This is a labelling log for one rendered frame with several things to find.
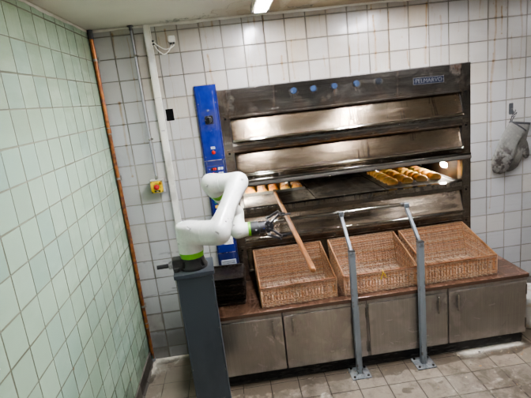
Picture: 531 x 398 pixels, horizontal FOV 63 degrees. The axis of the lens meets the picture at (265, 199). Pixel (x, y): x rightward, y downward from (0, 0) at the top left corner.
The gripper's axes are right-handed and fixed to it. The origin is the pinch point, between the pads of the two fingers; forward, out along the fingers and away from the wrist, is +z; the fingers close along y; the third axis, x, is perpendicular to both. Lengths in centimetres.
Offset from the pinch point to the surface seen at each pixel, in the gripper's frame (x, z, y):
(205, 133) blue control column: -53, -50, -62
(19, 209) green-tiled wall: 95, -120, -50
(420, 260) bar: 4, 87, 38
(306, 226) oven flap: -55, 20, 21
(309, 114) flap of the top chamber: -58, 30, -66
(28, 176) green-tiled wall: 80, -120, -61
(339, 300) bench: -1, 29, 61
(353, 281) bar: 4, 39, 46
